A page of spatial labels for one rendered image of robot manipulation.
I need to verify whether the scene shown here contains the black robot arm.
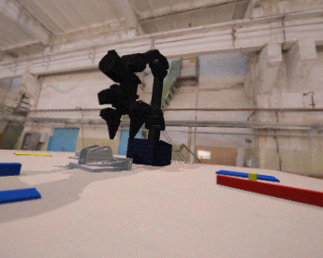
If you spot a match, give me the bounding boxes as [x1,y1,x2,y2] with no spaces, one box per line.
[98,50,169,140]

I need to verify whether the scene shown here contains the dark red long bar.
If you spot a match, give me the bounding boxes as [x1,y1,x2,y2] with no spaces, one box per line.
[216,175,323,207]

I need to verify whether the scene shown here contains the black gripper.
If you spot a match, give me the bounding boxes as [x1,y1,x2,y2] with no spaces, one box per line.
[99,86,154,140]

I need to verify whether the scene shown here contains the blue flat rectangular plate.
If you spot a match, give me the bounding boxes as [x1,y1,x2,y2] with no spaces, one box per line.
[216,170,280,183]

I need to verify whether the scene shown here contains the blue flat bar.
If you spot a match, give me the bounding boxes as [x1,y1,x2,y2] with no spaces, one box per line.
[0,188,41,204]

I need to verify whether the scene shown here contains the blue rectangular bar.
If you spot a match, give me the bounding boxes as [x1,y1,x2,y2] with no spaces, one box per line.
[0,163,22,177]

